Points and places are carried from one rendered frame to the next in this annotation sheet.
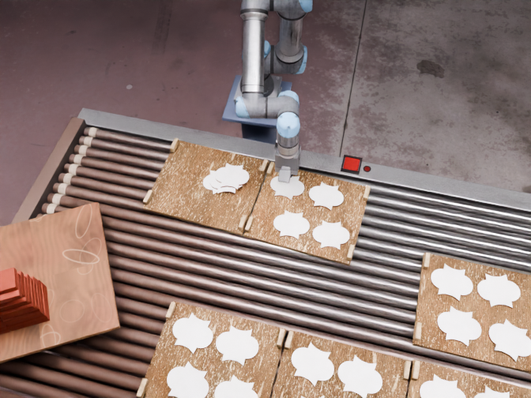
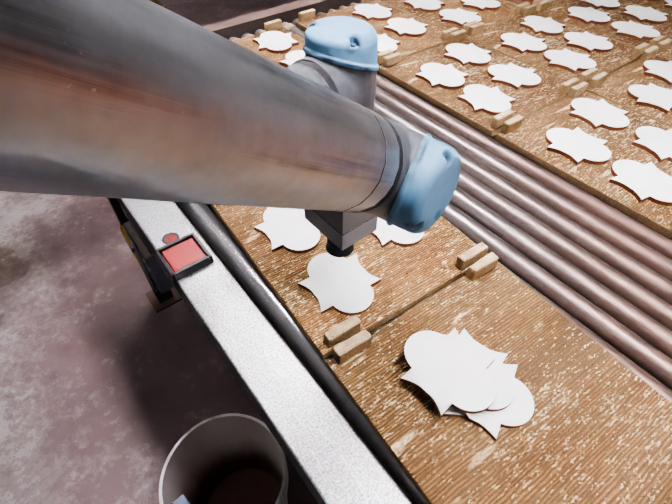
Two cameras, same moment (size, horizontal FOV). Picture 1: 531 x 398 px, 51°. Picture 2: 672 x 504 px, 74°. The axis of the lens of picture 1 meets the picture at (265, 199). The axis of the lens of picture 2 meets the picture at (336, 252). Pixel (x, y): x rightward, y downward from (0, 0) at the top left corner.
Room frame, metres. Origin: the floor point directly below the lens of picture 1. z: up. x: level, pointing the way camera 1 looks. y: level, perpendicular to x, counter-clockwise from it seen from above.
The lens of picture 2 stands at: (1.57, 0.17, 1.52)
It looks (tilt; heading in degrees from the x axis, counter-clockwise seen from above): 48 degrees down; 216
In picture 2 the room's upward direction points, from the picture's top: straight up
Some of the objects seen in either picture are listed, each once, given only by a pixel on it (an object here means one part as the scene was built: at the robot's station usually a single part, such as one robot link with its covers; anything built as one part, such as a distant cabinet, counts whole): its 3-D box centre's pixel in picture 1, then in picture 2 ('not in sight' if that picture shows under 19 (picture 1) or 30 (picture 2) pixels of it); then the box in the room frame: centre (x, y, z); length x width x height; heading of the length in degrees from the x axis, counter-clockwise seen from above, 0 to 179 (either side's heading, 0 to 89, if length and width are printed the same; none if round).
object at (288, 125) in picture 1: (288, 129); (339, 80); (1.19, -0.09, 1.29); 0.09 x 0.08 x 0.11; 176
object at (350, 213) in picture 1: (308, 212); (341, 229); (1.08, -0.16, 0.93); 0.41 x 0.35 x 0.02; 70
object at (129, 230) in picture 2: not in sight; (161, 251); (1.24, -0.55, 0.77); 0.14 x 0.11 x 0.18; 73
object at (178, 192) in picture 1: (207, 185); (517, 410); (1.22, 0.23, 0.93); 0.41 x 0.35 x 0.02; 70
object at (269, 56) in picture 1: (257, 58); not in sight; (1.72, 0.00, 1.12); 0.13 x 0.12 x 0.14; 86
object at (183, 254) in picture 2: (351, 164); (184, 256); (1.29, -0.36, 0.92); 0.06 x 0.06 x 0.01; 73
